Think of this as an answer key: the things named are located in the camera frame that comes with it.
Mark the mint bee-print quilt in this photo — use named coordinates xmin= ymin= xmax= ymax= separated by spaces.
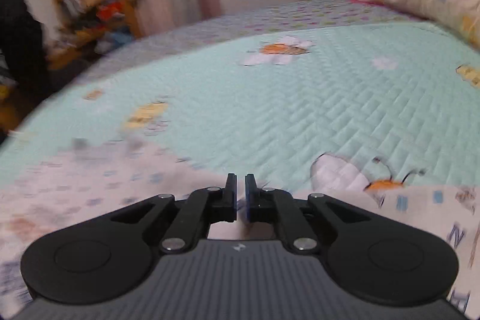
xmin=0 ymin=22 xmax=480 ymax=216

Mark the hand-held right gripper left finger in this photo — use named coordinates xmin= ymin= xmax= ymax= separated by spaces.
xmin=110 ymin=173 xmax=238 ymax=255

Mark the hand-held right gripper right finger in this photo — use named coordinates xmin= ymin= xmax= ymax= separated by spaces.
xmin=245 ymin=174 xmax=371 ymax=255

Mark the purple floral bedsheet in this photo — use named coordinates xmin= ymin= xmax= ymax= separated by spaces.
xmin=75 ymin=0 xmax=432 ymax=81

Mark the white printed long-sleeve shirt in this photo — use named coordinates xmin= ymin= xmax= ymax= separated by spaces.
xmin=0 ymin=138 xmax=480 ymax=320

